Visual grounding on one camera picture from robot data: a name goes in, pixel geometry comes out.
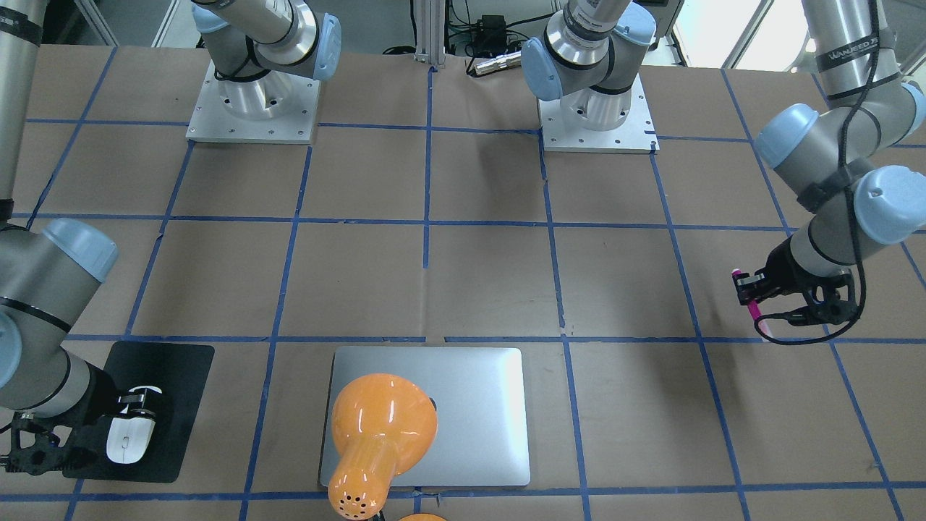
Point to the orange desk lamp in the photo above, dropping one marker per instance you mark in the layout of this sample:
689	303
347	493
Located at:
382	426

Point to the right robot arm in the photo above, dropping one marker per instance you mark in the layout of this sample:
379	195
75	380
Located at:
268	60

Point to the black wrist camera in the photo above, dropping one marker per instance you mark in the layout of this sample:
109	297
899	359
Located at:
35	448

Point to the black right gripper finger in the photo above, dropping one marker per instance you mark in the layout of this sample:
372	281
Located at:
141	403

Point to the pink marker pen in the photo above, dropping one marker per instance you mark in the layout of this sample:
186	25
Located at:
759	324

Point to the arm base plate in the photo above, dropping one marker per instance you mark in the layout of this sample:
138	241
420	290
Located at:
591	122
276	109

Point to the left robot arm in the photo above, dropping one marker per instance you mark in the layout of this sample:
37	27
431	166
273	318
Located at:
595	48

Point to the white computer mouse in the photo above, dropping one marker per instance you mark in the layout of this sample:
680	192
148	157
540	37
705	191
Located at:
128	439

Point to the grey laptop notebook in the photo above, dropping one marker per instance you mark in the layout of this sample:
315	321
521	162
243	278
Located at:
482	435

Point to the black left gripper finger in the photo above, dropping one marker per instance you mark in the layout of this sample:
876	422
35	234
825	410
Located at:
750	288

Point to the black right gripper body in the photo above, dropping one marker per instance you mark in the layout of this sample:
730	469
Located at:
101	406

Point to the black mousepad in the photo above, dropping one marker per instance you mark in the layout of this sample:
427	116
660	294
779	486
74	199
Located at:
159	387

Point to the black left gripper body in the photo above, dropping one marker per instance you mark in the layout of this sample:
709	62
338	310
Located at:
780	265

